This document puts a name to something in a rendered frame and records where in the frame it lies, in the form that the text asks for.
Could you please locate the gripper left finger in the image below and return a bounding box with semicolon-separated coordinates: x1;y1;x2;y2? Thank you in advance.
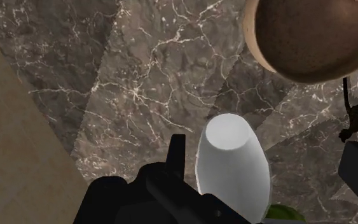
72;134;251;224

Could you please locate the white rounded vase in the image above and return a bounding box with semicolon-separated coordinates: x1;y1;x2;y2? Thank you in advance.
195;113;273;224

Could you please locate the green round thing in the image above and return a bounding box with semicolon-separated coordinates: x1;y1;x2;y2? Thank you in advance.
265;204;308;224

